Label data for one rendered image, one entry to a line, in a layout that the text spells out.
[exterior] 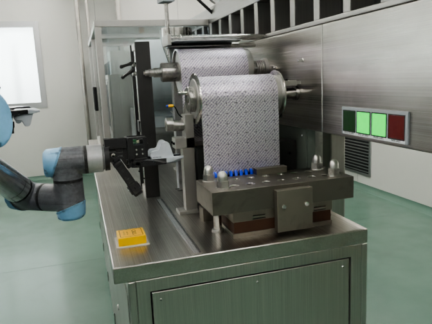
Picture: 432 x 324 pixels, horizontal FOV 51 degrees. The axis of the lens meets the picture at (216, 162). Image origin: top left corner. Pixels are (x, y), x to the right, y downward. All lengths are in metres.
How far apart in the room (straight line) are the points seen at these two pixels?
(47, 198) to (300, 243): 0.66
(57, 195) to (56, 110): 5.59
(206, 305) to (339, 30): 0.77
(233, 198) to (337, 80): 0.42
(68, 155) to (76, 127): 5.61
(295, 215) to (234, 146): 0.28
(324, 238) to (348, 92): 0.38
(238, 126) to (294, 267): 0.43
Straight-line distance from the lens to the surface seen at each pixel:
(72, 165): 1.22
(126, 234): 1.20
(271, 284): 1.19
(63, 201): 1.24
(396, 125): 1.05
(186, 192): 1.40
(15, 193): 1.26
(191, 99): 1.30
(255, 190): 1.16
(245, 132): 1.33
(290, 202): 1.18
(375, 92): 1.12
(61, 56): 6.82
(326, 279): 1.26
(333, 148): 1.62
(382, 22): 1.11
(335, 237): 1.23
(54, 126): 6.84
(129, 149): 1.23
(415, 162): 4.69
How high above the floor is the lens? 1.31
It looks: 10 degrees down
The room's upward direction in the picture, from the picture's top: 3 degrees counter-clockwise
